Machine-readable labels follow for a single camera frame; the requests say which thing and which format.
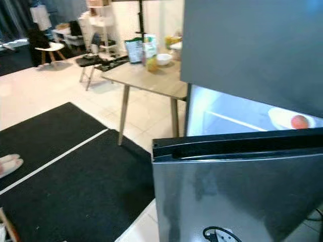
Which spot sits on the grey fridge door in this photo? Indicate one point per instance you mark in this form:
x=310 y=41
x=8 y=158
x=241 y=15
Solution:
x=232 y=196

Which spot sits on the wide white fridge bowl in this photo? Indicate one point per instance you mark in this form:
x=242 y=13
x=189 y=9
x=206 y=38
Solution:
x=280 y=118

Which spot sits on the white tape strip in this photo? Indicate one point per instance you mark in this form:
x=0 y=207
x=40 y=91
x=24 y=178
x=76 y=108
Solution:
x=55 y=161

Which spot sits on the low white wooden-legged chair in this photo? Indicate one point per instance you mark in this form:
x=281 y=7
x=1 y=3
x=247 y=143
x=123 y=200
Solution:
x=53 y=48

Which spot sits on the large black floor mat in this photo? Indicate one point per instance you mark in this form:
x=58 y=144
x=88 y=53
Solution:
x=81 y=181

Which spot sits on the cardboard rubbish box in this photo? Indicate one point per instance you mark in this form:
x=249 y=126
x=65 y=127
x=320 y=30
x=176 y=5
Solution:
x=7 y=227

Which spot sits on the white low table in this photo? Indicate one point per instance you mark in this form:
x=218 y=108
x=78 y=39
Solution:
x=63 y=31

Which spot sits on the white hanging garment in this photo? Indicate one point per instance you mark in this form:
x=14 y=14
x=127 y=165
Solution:
x=40 y=17

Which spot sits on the black backpack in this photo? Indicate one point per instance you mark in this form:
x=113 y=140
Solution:
x=76 y=27

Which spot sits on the white shelf unit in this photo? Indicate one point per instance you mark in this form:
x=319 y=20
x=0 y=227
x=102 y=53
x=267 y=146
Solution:
x=98 y=15

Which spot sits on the green white carton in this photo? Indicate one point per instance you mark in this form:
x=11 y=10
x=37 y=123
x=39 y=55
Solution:
x=134 y=51

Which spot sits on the light wooden table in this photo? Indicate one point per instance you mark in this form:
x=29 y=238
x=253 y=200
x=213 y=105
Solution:
x=151 y=80

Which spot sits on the tall juice carton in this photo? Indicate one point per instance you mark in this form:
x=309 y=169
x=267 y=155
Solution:
x=151 y=51

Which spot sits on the black wheeled metal stand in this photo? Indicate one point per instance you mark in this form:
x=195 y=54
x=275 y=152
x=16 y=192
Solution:
x=140 y=17

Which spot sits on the small white table bowl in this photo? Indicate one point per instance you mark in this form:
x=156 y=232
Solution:
x=164 y=59

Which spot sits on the yellow green paper cup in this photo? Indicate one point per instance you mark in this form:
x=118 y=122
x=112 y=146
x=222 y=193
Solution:
x=171 y=41

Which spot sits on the red apple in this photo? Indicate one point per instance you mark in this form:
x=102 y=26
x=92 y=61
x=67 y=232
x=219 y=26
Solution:
x=300 y=122

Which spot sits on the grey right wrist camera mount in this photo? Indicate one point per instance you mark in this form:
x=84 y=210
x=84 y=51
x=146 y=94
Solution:
x=224 y=237

